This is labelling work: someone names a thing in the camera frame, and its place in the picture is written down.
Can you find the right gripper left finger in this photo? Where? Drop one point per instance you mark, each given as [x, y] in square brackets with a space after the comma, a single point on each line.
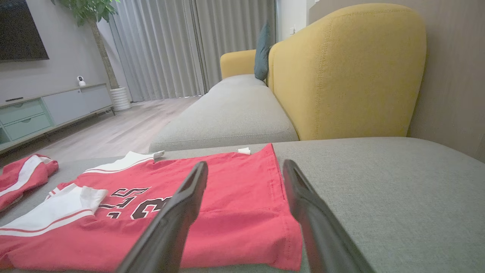
[170, 231]

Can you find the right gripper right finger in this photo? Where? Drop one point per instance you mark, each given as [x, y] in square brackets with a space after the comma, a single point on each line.
[322, 231]

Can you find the red jersey shirt white sleeves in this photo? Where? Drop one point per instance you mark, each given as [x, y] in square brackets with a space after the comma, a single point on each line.
[242, 197]

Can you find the red shorts white stripe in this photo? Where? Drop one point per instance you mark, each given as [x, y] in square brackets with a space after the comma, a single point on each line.
[22, 178]

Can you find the grey sofa seat cushion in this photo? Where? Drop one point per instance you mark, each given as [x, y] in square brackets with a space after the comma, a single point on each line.
[231, 117]
[238, 79]

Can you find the white ribbed plant pot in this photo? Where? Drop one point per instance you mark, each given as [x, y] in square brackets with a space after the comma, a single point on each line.
[120, 99]

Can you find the grey tv cabinet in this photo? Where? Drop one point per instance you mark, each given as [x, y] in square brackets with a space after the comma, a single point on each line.
[57, 110]

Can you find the grey pleated curtains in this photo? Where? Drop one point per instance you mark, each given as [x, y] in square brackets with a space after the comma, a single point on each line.
[170, 45]

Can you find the teal throw pillow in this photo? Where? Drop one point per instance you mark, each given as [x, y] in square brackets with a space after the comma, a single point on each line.
[262, 53]

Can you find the black remote control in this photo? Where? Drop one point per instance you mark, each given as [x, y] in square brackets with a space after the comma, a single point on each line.
[14, 99]

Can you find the indoor tree plant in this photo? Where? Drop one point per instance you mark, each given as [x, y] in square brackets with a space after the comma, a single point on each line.
[94, 22]

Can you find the white security camera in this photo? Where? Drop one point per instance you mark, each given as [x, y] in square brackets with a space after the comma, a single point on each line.
[81, 81]

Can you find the black wall television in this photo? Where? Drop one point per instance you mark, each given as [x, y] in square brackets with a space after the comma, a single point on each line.
[19, 30]

